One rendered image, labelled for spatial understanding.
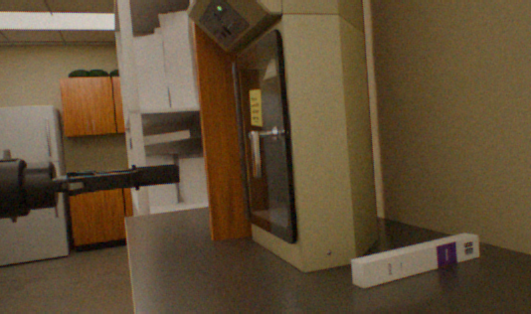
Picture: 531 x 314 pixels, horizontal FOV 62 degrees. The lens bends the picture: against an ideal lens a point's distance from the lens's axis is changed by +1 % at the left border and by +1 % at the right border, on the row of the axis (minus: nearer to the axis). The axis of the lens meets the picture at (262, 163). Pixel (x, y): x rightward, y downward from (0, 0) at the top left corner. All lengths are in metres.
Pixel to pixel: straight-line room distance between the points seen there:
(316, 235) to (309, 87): 0.27
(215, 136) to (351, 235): 0.46
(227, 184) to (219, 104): 0.21
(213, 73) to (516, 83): 0.67
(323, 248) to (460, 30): 0.57
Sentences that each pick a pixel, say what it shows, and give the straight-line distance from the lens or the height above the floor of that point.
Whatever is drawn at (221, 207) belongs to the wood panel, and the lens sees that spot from 1.14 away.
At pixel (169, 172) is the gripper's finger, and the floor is 1.15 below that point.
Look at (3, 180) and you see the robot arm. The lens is 0.76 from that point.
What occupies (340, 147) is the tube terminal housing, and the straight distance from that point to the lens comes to 0.83.
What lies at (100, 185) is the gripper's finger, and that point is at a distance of 0.73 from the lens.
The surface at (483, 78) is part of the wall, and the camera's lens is 1.03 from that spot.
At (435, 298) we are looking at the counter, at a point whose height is 0.94.
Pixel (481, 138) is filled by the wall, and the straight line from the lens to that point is 1.04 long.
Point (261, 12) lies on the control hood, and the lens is 0.83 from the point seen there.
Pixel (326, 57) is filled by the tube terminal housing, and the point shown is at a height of 1.33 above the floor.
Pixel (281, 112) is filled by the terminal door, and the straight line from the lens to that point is 0.80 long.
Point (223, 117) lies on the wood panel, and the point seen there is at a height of 1.26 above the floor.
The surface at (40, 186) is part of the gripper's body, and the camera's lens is 0.76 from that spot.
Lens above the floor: 1.19
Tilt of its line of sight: 3 degrees down
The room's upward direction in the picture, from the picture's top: 5 degrees counter-clockwise
